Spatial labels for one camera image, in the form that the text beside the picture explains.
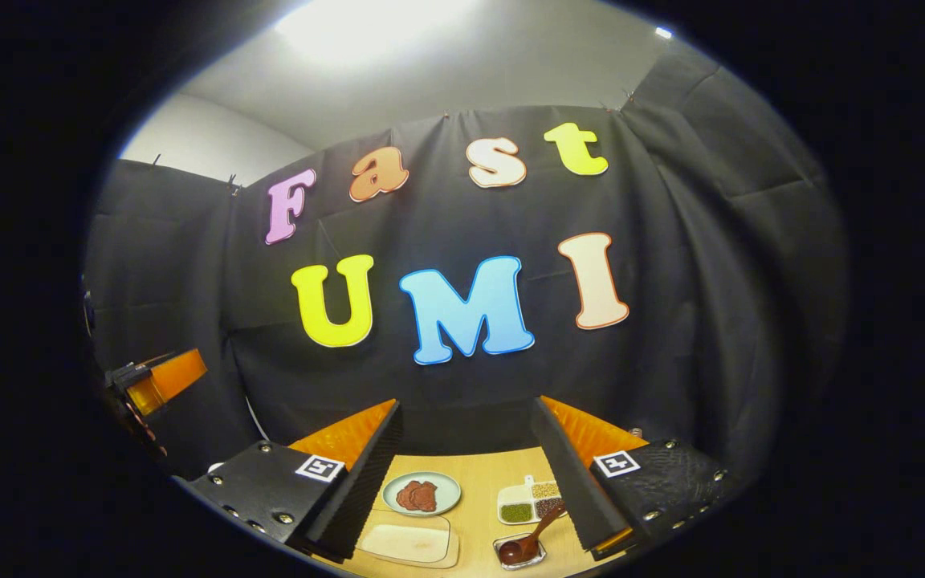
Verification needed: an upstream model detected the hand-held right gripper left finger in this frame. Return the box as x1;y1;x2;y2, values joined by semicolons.
177;399;404;563

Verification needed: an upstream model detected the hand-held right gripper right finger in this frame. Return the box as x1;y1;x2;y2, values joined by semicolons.
530;395;730;561

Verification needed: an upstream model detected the pale green plate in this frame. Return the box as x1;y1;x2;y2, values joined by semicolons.
381;470;463;517

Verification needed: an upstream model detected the brown wooden spoon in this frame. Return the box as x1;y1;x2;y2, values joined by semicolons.
498;504;569;565

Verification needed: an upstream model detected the white rectangular tray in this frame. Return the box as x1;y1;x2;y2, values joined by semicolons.
354;511;461;569

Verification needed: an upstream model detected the black backdrop cloth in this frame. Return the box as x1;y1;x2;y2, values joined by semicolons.
84;40;849;482

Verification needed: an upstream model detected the white divided grain dish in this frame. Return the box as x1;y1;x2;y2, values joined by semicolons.
497;475;568;526

